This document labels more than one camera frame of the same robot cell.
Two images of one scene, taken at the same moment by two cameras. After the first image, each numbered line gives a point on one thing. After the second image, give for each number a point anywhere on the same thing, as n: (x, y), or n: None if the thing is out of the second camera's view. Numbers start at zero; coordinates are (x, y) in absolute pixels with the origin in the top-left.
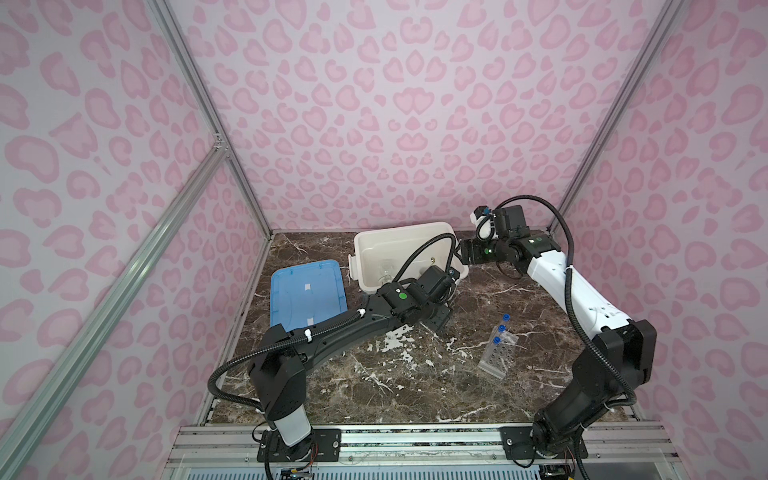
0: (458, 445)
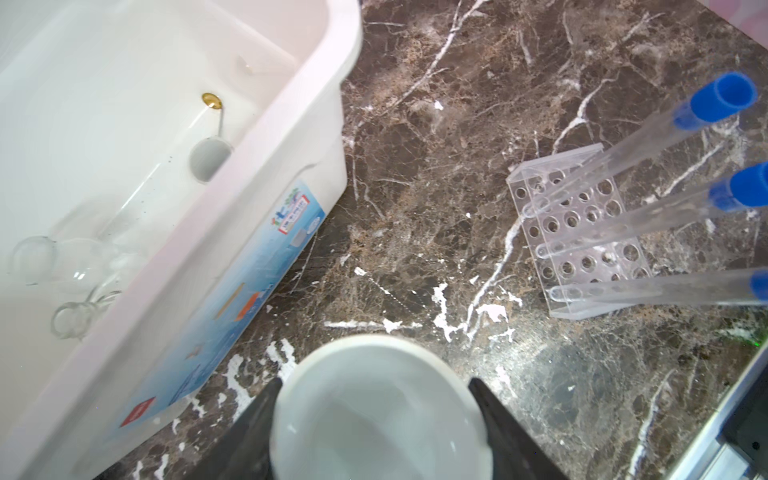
0: (733, 445)
